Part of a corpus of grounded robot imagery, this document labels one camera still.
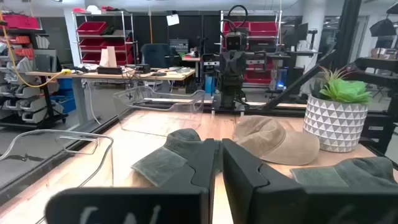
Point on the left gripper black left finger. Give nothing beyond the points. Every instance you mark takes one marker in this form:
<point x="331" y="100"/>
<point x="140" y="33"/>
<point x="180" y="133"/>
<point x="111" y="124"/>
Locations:
<point x="186" y="199"/>

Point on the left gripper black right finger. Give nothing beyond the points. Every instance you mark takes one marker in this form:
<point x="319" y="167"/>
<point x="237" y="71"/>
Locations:
<point x="280" y="202"/>

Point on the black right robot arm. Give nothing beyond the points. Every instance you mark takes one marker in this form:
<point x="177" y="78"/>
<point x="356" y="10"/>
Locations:
<point x="230" y="93"/>

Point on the red plastic storage bin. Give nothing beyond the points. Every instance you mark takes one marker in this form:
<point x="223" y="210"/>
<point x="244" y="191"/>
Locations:
<point x="91" y="44"/>
<point x="20" y="21"/>
<point x="90" y="57"/>
<point x="91" y="27"/>
<point x="258" y="76"/>
<point x="263" y="28"/>

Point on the white hanging paper tag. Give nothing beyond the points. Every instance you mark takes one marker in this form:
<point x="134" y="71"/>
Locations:
<point x="173" y="19"/>

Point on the dark office chair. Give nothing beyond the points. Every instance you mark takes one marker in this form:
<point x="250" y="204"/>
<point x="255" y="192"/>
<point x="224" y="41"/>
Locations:
<point x="157" y="56"/>

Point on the black computer monitor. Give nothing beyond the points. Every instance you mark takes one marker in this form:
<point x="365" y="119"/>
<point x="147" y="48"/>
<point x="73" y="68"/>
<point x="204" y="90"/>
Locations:
<point x="301" y="31"/>

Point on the clear plastic bin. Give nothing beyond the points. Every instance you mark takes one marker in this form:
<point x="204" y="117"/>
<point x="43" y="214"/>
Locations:
<point x="161" y="112"/>

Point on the black desk device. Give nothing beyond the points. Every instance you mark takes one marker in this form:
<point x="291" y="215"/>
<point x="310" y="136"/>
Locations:
<point x="143" y="68"/>

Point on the white triangle-patterned plant pot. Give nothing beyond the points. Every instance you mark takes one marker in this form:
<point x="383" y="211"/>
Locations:
<point x="335" y="124"/>

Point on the green artificial succulent plant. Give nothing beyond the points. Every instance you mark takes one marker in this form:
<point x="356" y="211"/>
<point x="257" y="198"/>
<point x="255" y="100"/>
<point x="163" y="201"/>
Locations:
<point x="345" y="90"/>

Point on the black flat box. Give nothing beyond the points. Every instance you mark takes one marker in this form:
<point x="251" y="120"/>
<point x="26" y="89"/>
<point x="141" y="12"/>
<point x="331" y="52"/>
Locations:
<point x="109" y="70"/>

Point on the brown paper bag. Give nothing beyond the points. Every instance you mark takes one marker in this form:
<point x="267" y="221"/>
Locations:
<point x="109" y="57"/>

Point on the wooden desk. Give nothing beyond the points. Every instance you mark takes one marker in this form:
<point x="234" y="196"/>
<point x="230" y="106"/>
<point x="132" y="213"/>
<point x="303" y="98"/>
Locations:
<point x="102" y="75"/>

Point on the dark green bin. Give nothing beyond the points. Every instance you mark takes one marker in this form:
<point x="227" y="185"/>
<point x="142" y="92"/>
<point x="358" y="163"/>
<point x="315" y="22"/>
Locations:
<point x="46" y="146"/>

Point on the black softbox lamp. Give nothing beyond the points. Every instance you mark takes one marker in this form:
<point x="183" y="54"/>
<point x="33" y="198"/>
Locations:
<point x="382" y="28"/>

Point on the blue plastic bin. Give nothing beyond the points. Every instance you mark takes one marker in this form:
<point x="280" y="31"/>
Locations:
<point x="66" y="99"/>

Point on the black shelf cart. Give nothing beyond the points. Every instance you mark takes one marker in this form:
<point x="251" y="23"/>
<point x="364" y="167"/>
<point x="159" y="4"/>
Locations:
<point x="46" y="93"/>

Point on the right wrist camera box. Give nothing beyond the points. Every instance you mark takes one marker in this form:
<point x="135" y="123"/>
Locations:
<point x="235" y="41"/>

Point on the black diagonal frame strut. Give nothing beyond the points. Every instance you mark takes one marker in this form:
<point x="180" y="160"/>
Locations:
<point x="295" y="84"/>

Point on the black metal table frame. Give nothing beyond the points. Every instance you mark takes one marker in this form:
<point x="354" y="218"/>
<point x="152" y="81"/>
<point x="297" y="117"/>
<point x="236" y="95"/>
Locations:
<point x="382" y="93"/>

